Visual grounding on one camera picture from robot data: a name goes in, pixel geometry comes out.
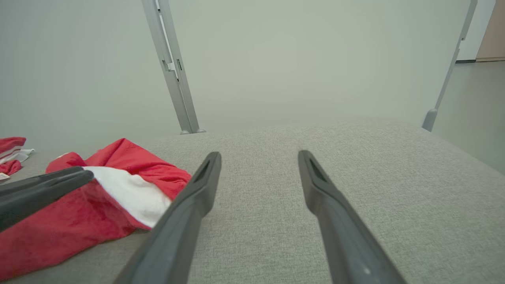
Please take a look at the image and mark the red basketball jersey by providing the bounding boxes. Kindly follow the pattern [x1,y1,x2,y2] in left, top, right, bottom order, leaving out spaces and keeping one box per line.
[0,136,36,183]

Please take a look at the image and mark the grey metal partition post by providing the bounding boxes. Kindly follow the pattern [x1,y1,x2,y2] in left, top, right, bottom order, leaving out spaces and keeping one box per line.
[421,0,479,132]
[157,0,206,134]
[141,0,193,135]

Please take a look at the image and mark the red and white shorts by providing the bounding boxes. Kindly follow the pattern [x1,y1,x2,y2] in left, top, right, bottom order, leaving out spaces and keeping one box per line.
[0,138,192,281]

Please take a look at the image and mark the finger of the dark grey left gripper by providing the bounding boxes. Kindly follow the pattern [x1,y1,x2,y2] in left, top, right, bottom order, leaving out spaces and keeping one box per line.
[0,166,85,197]
[0,170,95,232]

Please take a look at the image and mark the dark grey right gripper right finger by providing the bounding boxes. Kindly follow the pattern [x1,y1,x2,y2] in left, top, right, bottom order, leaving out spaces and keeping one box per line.
[298,149,408,284]

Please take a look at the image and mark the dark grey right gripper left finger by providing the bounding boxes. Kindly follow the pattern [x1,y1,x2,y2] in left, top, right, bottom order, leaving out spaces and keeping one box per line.
[114,151,222,284]

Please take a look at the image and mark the beige wooden door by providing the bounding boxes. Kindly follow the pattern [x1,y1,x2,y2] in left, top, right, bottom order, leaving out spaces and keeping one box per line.
[476,0,505,62]

